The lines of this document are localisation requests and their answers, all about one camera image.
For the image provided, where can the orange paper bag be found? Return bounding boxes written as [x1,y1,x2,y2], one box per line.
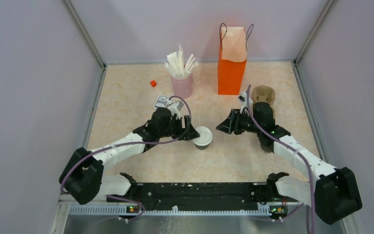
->
[217,23,254,95]

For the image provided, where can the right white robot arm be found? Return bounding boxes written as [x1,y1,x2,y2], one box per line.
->
[216,102,362,224]

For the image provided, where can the stack of paper cups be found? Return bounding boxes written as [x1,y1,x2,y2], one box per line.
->
[261,144,274,154]

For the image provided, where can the white plastic cup lid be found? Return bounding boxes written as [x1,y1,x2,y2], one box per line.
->
[192,126,213,145]

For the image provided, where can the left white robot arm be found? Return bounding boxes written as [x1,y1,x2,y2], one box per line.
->
[59,108,199,205]

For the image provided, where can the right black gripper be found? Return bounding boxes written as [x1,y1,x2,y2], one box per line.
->
[217,108,262,135]

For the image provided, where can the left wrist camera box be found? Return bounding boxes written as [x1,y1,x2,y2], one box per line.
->
[167,100,184,120]

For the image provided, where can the black paper coffee cup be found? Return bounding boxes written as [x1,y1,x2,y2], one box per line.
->
[195,145,209,151]

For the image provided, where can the pink straw holder cup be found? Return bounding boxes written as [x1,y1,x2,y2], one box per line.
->
[171,74,193,99]

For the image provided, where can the brown pulp cup carrier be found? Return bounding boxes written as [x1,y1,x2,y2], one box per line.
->
[251,85,276,117]

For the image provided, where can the blue playing card box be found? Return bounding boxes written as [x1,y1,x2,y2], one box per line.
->
[153,95,171,110]

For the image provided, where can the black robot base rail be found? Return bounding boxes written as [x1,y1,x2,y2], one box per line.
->
[120,182,288,218]

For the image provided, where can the white wrapped straws bundle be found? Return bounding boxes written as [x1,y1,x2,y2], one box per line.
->
[164,43,199,80]

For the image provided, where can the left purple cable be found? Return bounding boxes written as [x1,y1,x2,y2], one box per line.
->
[60,95,192,195]

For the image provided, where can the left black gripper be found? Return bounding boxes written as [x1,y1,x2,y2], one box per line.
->
[158,115,200,141]

